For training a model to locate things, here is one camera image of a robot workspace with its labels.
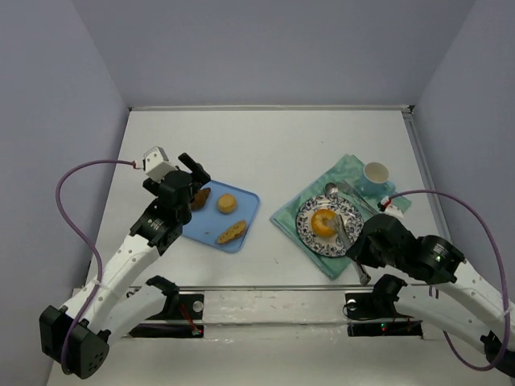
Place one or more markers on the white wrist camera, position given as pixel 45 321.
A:
pixel 156 164
pixel 386 206

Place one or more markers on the orange glazed donut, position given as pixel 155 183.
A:
pixel 321 223

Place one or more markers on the light blue cup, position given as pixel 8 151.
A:
pixel 374 181

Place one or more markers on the round bread roll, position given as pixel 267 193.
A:
pixel 226 203

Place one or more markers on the blue floral plate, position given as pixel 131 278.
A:
pixel 329 247

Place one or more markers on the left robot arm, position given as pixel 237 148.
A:
pixel 79 334

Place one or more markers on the green cloth napkin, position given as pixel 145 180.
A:
pixel 347 168

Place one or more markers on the dark brown croissant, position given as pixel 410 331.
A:
pixel 200 199

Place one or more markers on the blue tray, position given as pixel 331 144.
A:
pixel 209 223

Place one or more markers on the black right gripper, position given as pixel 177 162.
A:
pixel 358 252

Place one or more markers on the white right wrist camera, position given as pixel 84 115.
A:
pixel 386 206

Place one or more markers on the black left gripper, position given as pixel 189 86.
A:
pixel 192 177

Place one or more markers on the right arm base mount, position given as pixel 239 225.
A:
pixel 370 315

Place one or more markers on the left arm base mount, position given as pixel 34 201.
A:
pixel 179 318

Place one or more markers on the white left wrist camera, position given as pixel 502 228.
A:
pixel 156 164

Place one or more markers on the seeded bread slice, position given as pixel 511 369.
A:
pixel 234 232

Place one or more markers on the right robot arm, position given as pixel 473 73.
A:
pixel 479 315

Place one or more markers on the metal spoon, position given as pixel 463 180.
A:
pixel 332 189

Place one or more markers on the metal fork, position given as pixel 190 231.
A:
pixel 349 190

